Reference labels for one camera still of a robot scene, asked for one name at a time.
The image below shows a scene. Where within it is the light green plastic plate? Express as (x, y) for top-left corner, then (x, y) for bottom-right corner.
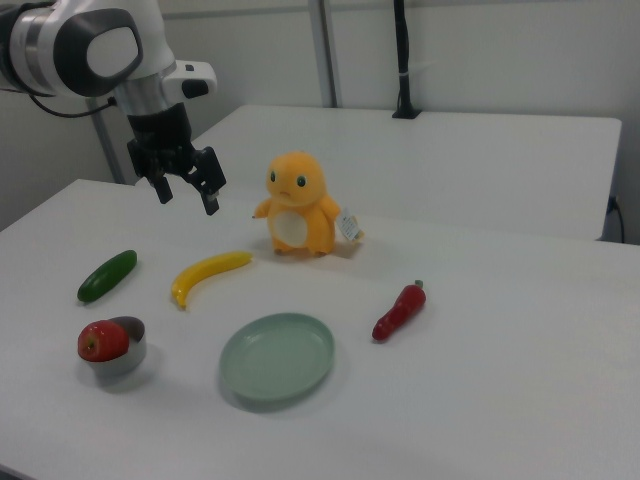
(219, 312), (336, 403)

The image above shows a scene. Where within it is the red plastic chili pepper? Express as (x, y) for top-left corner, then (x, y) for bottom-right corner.
(371, 279), (428, 344)

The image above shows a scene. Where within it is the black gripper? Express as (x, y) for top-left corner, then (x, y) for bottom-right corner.
(126, 102), (227, 217)

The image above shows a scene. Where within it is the white rear table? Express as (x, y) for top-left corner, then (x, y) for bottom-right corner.
(191, 104), (623, 244)

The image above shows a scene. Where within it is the yellow plastic banana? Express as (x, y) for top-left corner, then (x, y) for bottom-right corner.
(171, 250), (254, 312)

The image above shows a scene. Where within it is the small metal bowl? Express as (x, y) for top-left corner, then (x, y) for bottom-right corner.
(87, 315), (148, 378)

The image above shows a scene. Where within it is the black pole with clamp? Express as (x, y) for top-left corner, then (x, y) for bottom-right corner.
(391, 0), (422, 120)

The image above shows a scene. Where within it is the green plastic cucumber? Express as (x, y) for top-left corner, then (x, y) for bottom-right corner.
(77, 249), (138, 303)

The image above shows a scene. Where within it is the black wall cable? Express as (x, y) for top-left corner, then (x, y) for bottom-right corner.
(607, 195), (626, 244)

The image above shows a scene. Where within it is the red plastic apple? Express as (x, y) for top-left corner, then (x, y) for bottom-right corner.
(77, 320), (131, 362)

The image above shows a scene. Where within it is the orange plush dinosaur toy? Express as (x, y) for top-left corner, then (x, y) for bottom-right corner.
(251, 150), (342, 258)

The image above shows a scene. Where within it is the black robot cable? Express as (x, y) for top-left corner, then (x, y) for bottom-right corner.
(28, 92), (119, 119)

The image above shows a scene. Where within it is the white paper hang tag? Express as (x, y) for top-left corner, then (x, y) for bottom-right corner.
(336, 207), (365, 244)

